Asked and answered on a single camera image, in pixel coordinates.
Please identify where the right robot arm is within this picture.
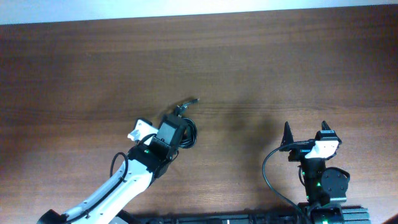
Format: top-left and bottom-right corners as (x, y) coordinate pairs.
(280, 121), (350, 223)

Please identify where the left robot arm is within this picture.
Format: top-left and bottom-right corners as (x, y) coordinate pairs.
(37, 114), (197, 223)

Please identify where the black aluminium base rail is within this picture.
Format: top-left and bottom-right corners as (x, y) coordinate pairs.
(117, 207), (371, 224)

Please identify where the black HDMI cable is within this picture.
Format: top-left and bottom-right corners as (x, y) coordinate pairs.
(177, 98), (200, 149)

